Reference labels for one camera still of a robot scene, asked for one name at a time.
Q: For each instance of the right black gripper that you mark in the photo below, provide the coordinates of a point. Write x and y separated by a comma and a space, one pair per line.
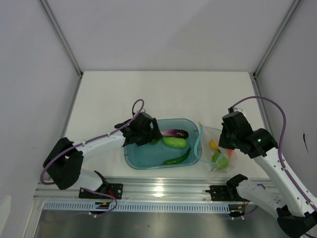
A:
222, 143

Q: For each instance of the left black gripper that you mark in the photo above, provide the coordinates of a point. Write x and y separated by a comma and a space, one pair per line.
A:
154, 134

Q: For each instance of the light green bitter gourd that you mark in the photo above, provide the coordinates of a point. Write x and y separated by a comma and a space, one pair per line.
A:
175, 142

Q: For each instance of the yellow round fruit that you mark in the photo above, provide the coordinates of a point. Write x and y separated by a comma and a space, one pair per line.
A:
213, 145

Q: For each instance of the clear zip top bag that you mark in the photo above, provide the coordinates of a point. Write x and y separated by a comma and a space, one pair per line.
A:
208, 151

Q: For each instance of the light green custard apple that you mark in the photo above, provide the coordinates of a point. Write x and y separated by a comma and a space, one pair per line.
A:
219, 161

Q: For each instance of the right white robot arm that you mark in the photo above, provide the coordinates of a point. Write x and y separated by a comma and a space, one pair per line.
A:
295, 209

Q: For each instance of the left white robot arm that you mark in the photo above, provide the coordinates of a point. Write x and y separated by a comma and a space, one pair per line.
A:
64, 162

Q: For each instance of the teal plastic tray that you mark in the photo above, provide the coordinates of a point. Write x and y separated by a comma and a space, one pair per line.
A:
148, 156

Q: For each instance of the purple eggplant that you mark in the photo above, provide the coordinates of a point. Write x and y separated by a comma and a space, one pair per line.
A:
175, 133

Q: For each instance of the dark green chili pepper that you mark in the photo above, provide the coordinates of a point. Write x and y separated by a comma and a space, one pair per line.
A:
178, 160

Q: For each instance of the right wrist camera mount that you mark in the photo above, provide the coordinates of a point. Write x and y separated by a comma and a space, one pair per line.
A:
235, 109

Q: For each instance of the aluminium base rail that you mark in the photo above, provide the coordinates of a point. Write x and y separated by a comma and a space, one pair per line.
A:
143, 190

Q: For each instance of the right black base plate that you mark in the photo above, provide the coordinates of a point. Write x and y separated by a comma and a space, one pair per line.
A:
222, 193

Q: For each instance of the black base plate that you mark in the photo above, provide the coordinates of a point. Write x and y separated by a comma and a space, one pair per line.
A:
113, 189
222, 193

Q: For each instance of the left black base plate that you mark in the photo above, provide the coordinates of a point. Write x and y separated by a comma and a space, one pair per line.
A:
113, 189

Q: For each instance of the white slotted cable duct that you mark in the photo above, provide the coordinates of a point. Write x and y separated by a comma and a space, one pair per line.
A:
122, 206

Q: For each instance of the left aluminium frame post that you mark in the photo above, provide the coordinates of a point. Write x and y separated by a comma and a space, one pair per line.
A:
60, 35

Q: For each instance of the aluminium frame post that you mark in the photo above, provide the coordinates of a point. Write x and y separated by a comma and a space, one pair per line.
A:
60, 35
286, 21

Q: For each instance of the right aluminium frame post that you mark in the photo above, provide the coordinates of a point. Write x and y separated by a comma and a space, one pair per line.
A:
286, 21

